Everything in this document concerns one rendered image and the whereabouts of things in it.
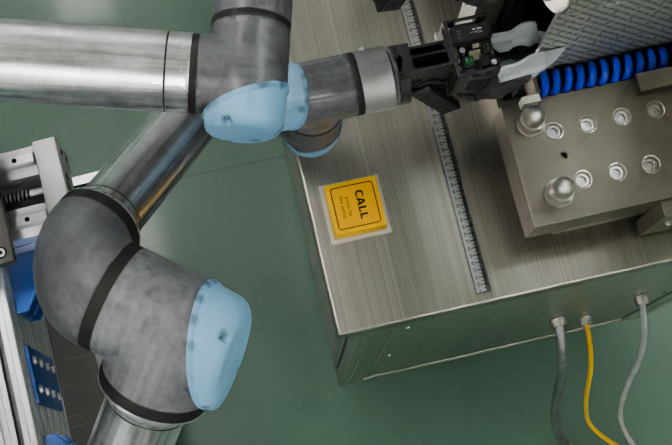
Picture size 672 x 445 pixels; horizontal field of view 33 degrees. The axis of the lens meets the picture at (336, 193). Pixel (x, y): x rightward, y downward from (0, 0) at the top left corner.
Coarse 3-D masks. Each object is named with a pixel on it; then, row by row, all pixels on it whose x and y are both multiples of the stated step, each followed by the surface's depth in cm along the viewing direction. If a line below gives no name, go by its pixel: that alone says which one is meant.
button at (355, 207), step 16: (336, 192) 149; (352, 192) 149; (368, 192) 149; (336, 208) 148; (352, 208) 148; (368, 208) 148; (336, 224) 148; (352, 224) 148; (368, 224) 148; (384, 224) 148
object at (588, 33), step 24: (648, 0) 128; (552, 24) 128; (576, 24) 130; (600, 24) 132; (624, 24) 134; (648, 24) 136; (576, 48) 138; (600, 48) 140; (624, 48) 143; (648, 48) 145
